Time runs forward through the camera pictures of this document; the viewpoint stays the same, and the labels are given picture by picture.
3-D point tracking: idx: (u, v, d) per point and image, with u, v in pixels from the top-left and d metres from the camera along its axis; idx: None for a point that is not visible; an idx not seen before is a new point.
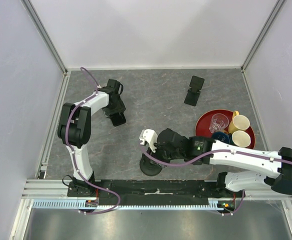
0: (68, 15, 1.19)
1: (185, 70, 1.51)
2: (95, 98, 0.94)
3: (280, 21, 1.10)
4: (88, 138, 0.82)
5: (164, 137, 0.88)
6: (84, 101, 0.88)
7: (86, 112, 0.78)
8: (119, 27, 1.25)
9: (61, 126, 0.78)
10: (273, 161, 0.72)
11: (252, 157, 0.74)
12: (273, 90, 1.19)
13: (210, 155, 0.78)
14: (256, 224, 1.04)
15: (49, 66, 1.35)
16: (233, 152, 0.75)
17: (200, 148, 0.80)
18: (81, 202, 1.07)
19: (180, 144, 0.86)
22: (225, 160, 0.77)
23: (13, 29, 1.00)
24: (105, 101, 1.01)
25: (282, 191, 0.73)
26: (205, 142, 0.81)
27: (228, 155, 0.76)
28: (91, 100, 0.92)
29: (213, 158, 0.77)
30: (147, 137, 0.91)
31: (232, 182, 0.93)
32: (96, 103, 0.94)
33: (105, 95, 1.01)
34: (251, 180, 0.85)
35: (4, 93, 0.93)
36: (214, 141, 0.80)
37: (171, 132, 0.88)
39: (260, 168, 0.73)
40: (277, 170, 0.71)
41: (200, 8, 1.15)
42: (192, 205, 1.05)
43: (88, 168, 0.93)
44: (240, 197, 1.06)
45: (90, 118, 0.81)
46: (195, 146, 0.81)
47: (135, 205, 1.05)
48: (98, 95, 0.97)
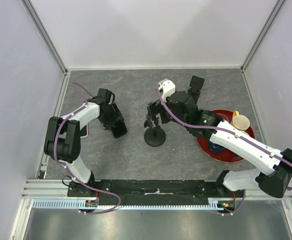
0: (68, 15, 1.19)
1: (184, 70, 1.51)
2: (83, 111, 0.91)
3: (280, 20, 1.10)
4: (78, 153, 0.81)
5: (179, 97, 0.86)
6: (72, 114, 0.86)
7: (73, 125, 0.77)
8: (119, 27, 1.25)
9: (48, 142, 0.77)
10: (272, 157, 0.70)
11: (253, 147, 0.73)
12: (273, 89, 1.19)
13: (213, 132, 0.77)
14: (255, 225, 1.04)
15: (49, 66, 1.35)
16: (237, 136, 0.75)
17: (206, 122, 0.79)
18: (81, 202, 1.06)
19: (190, 110, 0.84)
22: (225, 140, 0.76)
23: (14, 29, 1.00)
24: (94, 113, 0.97)
25: (270, 190, 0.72)
26: (214, 118, 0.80)
27: (230, 137, 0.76)
28: (79, 113, 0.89)
29: (215, 135, 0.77)
30: (165, 86, 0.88)
31: (230, 181, 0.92)
32: (85, 116, 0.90)
33: (95, 106, 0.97)
34: (244, 178, 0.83)
35: (4, 93, 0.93)
36: (222, 120, 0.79)
37: (186, 96, 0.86)
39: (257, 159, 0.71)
40: (272, 167, 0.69)
41: (199, 8, 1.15)
42: (193, 205, 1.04)
43: (86, 173, 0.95)
44: (240, 197, 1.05)
45: (78, 133, 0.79)
46: (202, 119, 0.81)
47: (135, 205, 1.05)
48: (86, 108, 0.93)
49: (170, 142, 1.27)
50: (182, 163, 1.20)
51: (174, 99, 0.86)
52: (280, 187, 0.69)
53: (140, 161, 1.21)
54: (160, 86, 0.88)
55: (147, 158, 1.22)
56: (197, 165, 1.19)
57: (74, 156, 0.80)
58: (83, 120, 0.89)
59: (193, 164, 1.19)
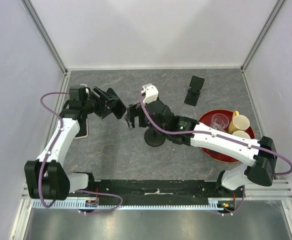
0: (68, 15, 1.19)
1: (185, 70, 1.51)
2: (60, 137, 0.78)
3: (280, 20, 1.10)
4: (68, 186, 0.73)
5: (156, 108, 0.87)
6: (49, 151, 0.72)
7: (55, 169, 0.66)
8: (119, 26, 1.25)
9: (33, 189, 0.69)
10: (251, 148, 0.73)
11: (231, 142, 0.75)
12: (273, 89, 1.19)
13: (191, 136, 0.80)
14: (255, 226, 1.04)
15: (49, 66, 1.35)
16: (214, 135, 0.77)
17: (183, 128, 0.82)
18: (81, 202, 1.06)
19: (168, 119, 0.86)
22: (204, 141, 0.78)
23: (13, 28, 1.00)
24: (74, 132, 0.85)
25: (258, 181, 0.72)
26: (189, 122, 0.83)
27: (208, 137, 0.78)
28: (56, 143, 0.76)
29: (194, 138, 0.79)
30: (148, 91, 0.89)
31: (226, 180, 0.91)
32: (64, 144, 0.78)
33: (73, 123, 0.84)
34: (237, 175, 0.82)
35: (4, 93, 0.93)
36: (198, 123, 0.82)
37: (163, 105, 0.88)
39: (237, 153, 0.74)
40: (252, 157, 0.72)
41: (199, 9, 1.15)
42: (193, 205, 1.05)
43: (83, 180, 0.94)
44: (240, 197, 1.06)
45: (63, 173, 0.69)
46: (179, 126, 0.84)
47: (135, 205, 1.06)
48: (63, 130, 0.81)
49: (170, 142, 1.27)
50: (182, 163, 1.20)
51: (150, 110, 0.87)
52: (266, 175, 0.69)
53: (140, 161, 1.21)
54: (144, 90, 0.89)
55: (147, 158, 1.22)
56: (197, 165, 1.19)
57: (66, 192, 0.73)
58: (64, 148, 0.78)
59: (193, 164, 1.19)
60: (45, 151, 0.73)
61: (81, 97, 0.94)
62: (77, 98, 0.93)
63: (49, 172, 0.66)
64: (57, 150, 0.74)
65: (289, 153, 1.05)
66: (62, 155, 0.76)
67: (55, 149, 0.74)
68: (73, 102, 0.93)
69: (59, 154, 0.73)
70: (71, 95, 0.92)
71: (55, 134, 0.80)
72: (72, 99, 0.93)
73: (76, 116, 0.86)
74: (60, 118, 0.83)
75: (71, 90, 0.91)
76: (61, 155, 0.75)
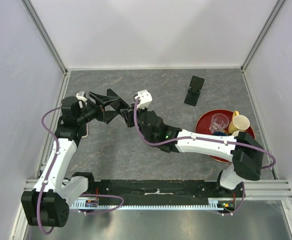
0: (68, 14, 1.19)
1: (185, 70, 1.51)
2: (57, 162, 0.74)
3: (280, 21, 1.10)
4: (68, 211, 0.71)
5: (151, 119, 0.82)
6: (45, 181, 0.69)
7: (53, 200, 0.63)
8: (119, 27, 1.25)
9: (31, 217, 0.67)
10: (228, 144, 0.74)
11: (211, 142, 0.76)
12: (273, 90, 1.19)
13: (175, 142, 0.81)
14: (256, 226, 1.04)
15: (49, 66, 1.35)
16: (194, 138, 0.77)
17: (169, 137, 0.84)
18: (81, 202, 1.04)
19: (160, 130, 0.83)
22: (187, 145, 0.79)
23: (13, 28, 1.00)
24: (70, 153, 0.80)
25: (245, 175, 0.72)
26: (174, 131, 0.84)
27: (190, 141, 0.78)
28: (52, 169, 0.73)
29: (178, 144, 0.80)
30: (142, 98, 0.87)
31: (223, 180, 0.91)
32: (61, 170, 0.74)
33: (70, 144, 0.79)
34: (232, 174, 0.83)
35: (4, 93, 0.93)
36: (181, 131, 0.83)
37: (156, 116, 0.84)
39: (217, 151, 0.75)
40: (230, 152, 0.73)
41: (199, 9, 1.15)
42: (192, 205, 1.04)
43: (82, 184, 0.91)
44: (240, 197, 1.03)
45: (61, 201, 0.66)
46: (165, 135, 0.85)
47: (135, 205, 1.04)
48: (59, 153, 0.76)
49: None
50: (182, 162, 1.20)
51: (145, 121, 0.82)
52: (247, 168, 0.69)
53: (140, 161, 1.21)
54: (138, 96, 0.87)
55: (147, 158, 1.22)
56: (197, 165, 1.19)
57: (65, 218, 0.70)
58: (61, 174, 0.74)
59: (193, 164, 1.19)
60: (42, 180, 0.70)
61: (75, 113, 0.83)
62: (70, 116, 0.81)
63: (47, 202, 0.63)
64: (54, 178, 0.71)
65: (289, 153, 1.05)
66: (60, 182, 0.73)
67: (52, 176, 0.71)
68: (67, 119, 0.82)
69: (55, 182, 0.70)
70: (63, 113, 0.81)
71: (51, 158, 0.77)
72: (65, 116, 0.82)
73: (72, 137, 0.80)
74: (56, 140, 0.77)
75: (62, 108, 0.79)
76: (58, 183, 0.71)
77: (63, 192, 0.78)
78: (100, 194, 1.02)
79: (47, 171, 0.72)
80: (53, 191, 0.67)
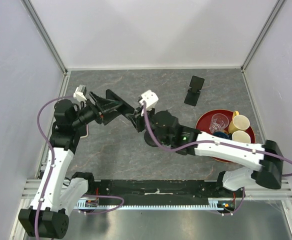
0: (68, 14, 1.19)
1: (185, 70, 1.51)
2: (53, 176, 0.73)
3: (280, 21, 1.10)
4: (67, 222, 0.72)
5: (166, 120, 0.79)
6: (41, 198, 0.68)
7: (50, 218, 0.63)
8: (119, 27, 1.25)
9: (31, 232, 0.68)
10: (255, 153, 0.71)
11: (235, 149, 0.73)
12: (273, 89, 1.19)
13: (195, 146, 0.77)
14: (256, 226, 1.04)
15: (49, 66, 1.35)
16: (217, 143, 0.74)
17: (186, 139, 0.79)
18: (81, 202, 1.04)
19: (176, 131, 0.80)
22: (208, 150, 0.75)
23: (13, 28, 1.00)
24: (67, 163, 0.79)
25: (266, 184, 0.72)
26: (192, 132, 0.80)
27: (212, 146, 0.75)
28: (49, 184, 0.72)
29: (198, 148, 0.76)
30: (148, 100, 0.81)
31: (228, 181, 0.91)
32: (57, 183, 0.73)
33: (65, 154, 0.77)
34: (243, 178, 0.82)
35: (4, 93, 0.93)
36: (201, 133, 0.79)
37: (172, 116, 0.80)
39: (242, 159, 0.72)
40: (258, 162, 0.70)
41: (199, 9, 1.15)
42: (192, 205, 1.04)
43: (82, 186, 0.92)
44: (240, 197, 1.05)
45: (59, 216, 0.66)
46: (182, 136, 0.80)
47: (135, 205, 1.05)
48: (55, 167, 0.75)
49: None
50: (182, 162, 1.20)
51: (160, 121, 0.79)
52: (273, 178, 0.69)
53: (140, 161, 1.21)
54: (143, 99, 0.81)
55: (147, 158, 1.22)
56: (197, 165, 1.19)
57: (65, 229, 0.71)
58: (59, 188, 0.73)
59: (193, 164, 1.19)
60: (38, 197, 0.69)
61: (69, 118, 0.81)
62: (64, 122, 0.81)
63: (44, 220, 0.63)
64: (50, 194, 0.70)
65: (289, 153, 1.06)
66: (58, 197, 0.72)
67: (48, 192, 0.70)
68: (61, 125, 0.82)
69: (52, 199, 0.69)
70: (57, 120, 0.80)
71: (47, 171, 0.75)
72: (60, 122, 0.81)
73: (68, 146, 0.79)
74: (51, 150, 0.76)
75: (56, 115, 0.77)
76: (56, 198, 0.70)
77: (63, 201, 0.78)
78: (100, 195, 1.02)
79: (43, 187, 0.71)
80: (50, 209, 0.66)
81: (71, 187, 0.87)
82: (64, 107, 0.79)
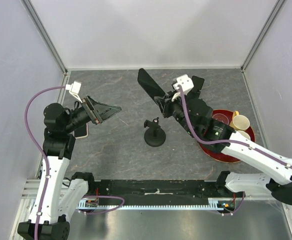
0: (68, 14, 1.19)
1: (184, 70, 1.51)
2: (49, 186, 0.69)
3: (280, 21, 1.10)
4: (67, 228, 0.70)
5: (199, 108, 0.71)
6: (39, 211, 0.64)
7: (50, 231, 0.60)
8: (119, 26, 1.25)
9: None
10: (288, 168, 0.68)
11: (269, 159, 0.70)
12: (273, 89, 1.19)
13: (226, 144, 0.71)
14: (256, 226, 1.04)
15: (49, 66, 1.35)
16: (251, 148, 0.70)
17: (219, 134, 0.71)
18: (81, 202, 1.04)
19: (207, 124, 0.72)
22: (240, 152, 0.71)
23: (13, 28, 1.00)
24: (64, 172, 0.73)
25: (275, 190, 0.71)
26: (225, 129, 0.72)
27: (245, 149, 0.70)
28: (46, 196, 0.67)
29: (229, 148, 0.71)
30: (184, 85, 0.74)
31: (233, 182, 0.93)
32: (55, 194, 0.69)
33: (61, 163, 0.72)
34: (252, 183, 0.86)
35: (4, 93, 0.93)
36: (234, 132, 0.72)
37: (207, 106, 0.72)
39: (273, 171, 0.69)
40: (289, 178, 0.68)
41: (199, 9, 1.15)
42: (192, 205, 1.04)
43: (81, 190, 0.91)
44: (240, 197, 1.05)
45: (58, 226, 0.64)
46: (213, 130, 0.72)
47: (135, 205, 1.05)
48: (50, 177, 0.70)
49: (170, 142, 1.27)
50: (182, 162, 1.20)
51: (192, 111, 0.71)
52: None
53: (140, 161, 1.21)
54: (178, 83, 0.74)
55: (147, 158, 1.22)
56: (197, 165, 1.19)
57: (66, 236, 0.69)
58: (56, 200, 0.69)
59: (193, 164, 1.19)
60: (35, 210, 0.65)
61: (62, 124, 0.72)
62: (57, 128, 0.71)
63: (44, 234, 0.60)
64: (48, 207, 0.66)
65: (289, 153, 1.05)
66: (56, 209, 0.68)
67: (46, 205, 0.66)
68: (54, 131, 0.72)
69: (50, 212, 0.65)
70: (48, 126, 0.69)
71: (42, 181, 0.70)
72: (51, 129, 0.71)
73: (63, 154, 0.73)
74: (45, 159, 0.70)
75: (47, 122, 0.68)
76: (54, 210, 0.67)
77: (63, 207, 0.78)
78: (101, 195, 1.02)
79: (40, 199, 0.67)
80: (49, 223, 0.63)
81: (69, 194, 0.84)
82: (56, 113, 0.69)
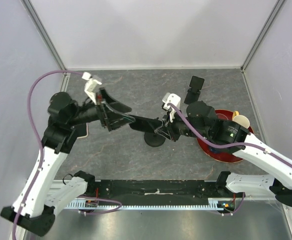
0: (68, 14, 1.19)
1: (184, 70, 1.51)
2: (39, 180, 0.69)
3: (279, 21, 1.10)
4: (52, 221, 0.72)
5: (200, 109, 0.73)
6: (23, 203, 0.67)
7: None
8: (119, 27, 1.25)
9: None
10: None
11: (283, 164, 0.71)
12: (273, 89, 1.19)
13: (242, 147, 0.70)
14: (256, 226, 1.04)
15: (49, 66, 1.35)
16: (267, 152, 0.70)
17: (233, 136, 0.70)
18: (81, 202, 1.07)
19: (213, 124, 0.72)
22: (254, 156, 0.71)
23: (13, 28, 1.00)
24: (58, 166, 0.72)
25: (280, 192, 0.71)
26: (239, 131, 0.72)
27: (259, 153, 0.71)
28: (33, 188, 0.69)
29: (244, 151, 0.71)
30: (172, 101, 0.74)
31: (234, 183, 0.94)
32: (44, 187, 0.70)
33: (56, 158, 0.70)
34: (254, 184, 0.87)
35: (4, 93, 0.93)
36: (249, 134, 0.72)
37: (207, 106, 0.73)
39: (286, 176, 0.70)
40: None
41: (199, 9, 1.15)
42: (192, 205, 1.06)
43: (80, 187, 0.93)
44: (240, 197, 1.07)
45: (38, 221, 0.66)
46: (227, 132, 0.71)
47: (135, 205, 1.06)
48: (42, 170, 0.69)
49: (170, 142, 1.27)
50: (182, 162, 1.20)
51: (193, 112, 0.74)
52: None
53: (140, 161, 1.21)
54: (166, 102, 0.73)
55: (147, 158, 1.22)
56: (197, 165, 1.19)
57: None
58: (44, 193, 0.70)
59: (193, 164, 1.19)
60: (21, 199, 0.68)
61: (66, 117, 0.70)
62: (61, 120, 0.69)
63: None
64: (33, 200, 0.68)
65: (289, 153, 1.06)
66: (41, 202, 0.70)
67: (31, 198, 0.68)
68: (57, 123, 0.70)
69: (34, 206, 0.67)
70: (51, 116, 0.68)
71: (34, 171, 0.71)
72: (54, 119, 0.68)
73: (60, 149, 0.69)
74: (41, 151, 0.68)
75: (51, 111, 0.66)
76: (38, 204, 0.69)
77: (56, 198, 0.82)
78: (100, 198, 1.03)
79: (27, 190, 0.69)
80: (29, 217, 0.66)
81: (67, 188, 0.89)
82: (62, 103, 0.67)
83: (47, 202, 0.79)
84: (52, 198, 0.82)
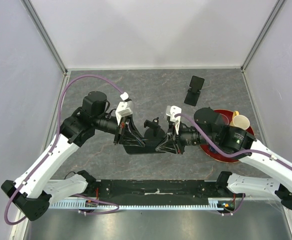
0: (69, 15, 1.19)
1: (184, 70, 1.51)
2: (45, 163, 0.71)
3: (280, 20, 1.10)
4: (46, 207, 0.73)
5: (208, 118, 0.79)
6: (25, 181, 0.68)
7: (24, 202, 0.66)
8: (119, 26, 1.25)
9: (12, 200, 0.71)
10: None
11: (288, 170, 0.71)
12: (273, 89, 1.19)
13: (248, 153, 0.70)
14: (256, 226, 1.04)
15: (49, 66, 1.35)
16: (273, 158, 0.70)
17: (240, 142, 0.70)
18: (80, 202, 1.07)
19: (219, 131, 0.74)
22: (260, 163, 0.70)
23: (13, 29, 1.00)
24: (66, 155, 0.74)
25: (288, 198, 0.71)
26: (245, 137, 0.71)
27: (266, 159, 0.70)
28: (38, 170, 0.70)
29: (251, 157, 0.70)
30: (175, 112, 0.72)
31: (236, 184, 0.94)
32: (47, 172, 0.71)
33: (67, 147, 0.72)
34: (259, 188, 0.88)
35: (4, 93, 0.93)
36: (256, 140, 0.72)
37: (215, 114, 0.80)
39: None
40: None
41: (200, 8, 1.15)
42: (192, 205, 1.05)
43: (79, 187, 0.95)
44: (240, 197, 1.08)
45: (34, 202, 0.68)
46: (234, 138, 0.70)
47: (135, 205, 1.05)
48: (51, 154, 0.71)
49: None
50: (182, 162, 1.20)
51: (201, 118, 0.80)
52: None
53: (140, 161, 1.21)
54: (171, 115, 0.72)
55: (147, 158, 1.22)
56: (197, 165, 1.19)
57: (42, 212, 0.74)
58: (45, 178, 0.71)
59: (193, 164, 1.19)
60: (24, 177, 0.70)
61: (96, 112, 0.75)
62: (88, 112, 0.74)
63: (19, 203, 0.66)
64: (34, 181, 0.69)
65: (289, 153, 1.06)
66: (41, 186, 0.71)
67: (33, 179, 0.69)
68: (84, 113, 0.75)
69: (34, 187, 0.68)
70: (83, 105, 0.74)
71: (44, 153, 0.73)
72: (84, 109, 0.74)
73: (72, 140, 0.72)
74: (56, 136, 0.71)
75: (86, 100, 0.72)
76: (38, 186, 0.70)
77: (55, 188, 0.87)
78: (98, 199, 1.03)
79: (32, 170, 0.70)
80: (26, 196, 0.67)
81: (69, 182, 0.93)
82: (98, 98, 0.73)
83: (46, 190, 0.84)
84: (52, 187, 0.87)
